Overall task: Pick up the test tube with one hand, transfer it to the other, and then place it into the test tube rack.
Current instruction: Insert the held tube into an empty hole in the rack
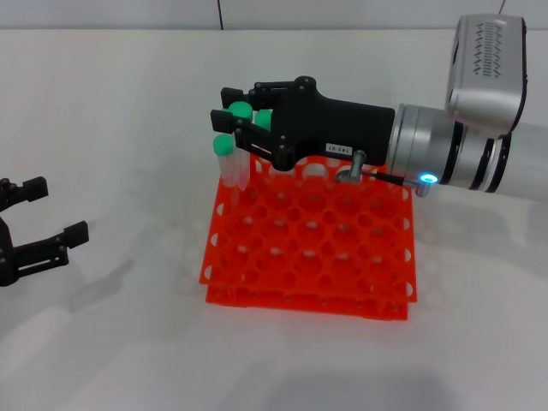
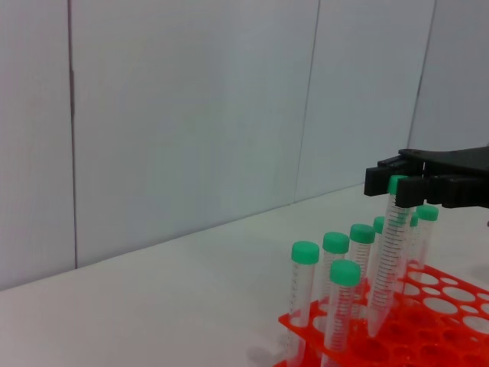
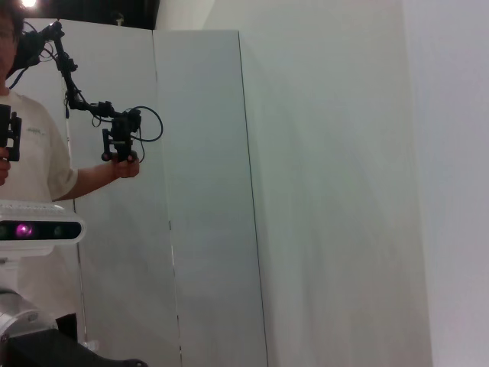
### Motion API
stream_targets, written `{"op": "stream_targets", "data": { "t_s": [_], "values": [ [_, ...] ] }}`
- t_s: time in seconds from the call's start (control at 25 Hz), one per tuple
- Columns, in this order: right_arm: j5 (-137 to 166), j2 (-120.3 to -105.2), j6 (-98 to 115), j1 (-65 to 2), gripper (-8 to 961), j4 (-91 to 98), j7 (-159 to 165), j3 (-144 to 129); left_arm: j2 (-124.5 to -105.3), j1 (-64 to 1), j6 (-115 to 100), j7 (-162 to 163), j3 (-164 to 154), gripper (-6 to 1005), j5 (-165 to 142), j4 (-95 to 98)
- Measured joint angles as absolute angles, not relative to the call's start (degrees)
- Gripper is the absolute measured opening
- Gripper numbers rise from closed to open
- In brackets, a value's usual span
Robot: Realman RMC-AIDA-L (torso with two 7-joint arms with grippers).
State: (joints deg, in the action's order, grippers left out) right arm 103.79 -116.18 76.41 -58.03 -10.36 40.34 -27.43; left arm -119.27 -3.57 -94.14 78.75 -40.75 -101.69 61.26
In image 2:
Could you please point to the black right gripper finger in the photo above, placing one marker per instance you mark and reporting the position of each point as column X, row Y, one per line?
column 376, row 181
column 412, row 191

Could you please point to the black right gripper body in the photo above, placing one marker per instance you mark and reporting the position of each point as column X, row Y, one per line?
column 458, row 162

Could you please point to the green-capped clear test tube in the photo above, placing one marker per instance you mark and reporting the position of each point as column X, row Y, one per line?
column 362, row 234
column 336, row 241
column 387, row 260
column 428, row 213
column 414, row 220
column 305, row 253
column 379, row 224
column 345, row 272

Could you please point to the orange plastic test tube rack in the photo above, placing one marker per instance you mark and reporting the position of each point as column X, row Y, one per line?
column 420, row 336

